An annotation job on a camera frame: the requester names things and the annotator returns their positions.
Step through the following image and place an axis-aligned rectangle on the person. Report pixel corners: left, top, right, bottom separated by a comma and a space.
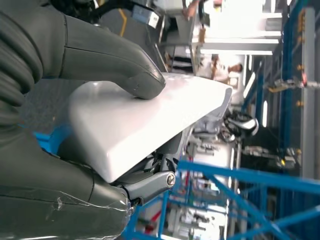
205, 54, 243, 84

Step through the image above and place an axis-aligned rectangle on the blue metal shelf rack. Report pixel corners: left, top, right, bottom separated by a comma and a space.
32, 124, 320, 240

